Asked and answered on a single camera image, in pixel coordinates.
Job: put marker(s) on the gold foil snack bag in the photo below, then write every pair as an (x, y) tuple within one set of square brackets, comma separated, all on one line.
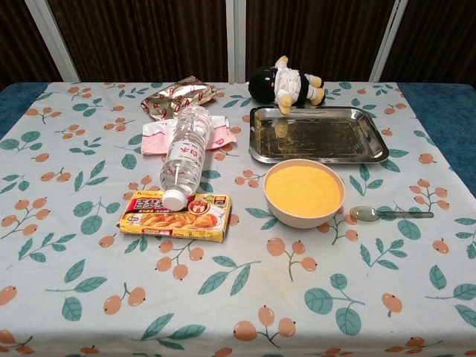
[(178, 98)]

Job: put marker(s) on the floral printed tablecloth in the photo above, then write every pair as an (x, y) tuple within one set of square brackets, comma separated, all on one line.
[(111, 260)]

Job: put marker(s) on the white slanted frame bar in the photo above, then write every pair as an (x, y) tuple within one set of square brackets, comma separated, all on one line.
[(52, 39), (386, 39)]

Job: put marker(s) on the bowl of orange powder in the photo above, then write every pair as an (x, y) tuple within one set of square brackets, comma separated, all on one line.
[(304, 193)]

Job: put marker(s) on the stainless steel rectangular tray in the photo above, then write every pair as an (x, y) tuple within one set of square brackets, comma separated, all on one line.
[(316, 135)]

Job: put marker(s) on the white vertical frame post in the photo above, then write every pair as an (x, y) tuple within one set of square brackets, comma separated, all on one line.
[(236, 39)]

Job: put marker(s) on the yellow curry box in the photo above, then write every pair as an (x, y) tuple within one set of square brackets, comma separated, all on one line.
[(175, 219)]

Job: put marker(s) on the pink and white packet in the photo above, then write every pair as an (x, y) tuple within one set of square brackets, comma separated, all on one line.
[(158, 137)]

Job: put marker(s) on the clear plastic water bottle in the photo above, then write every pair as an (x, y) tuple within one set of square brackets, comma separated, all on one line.
[(184, 152)]

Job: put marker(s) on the black and white plush doll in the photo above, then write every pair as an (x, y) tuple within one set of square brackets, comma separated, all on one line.
[(288, 86)]

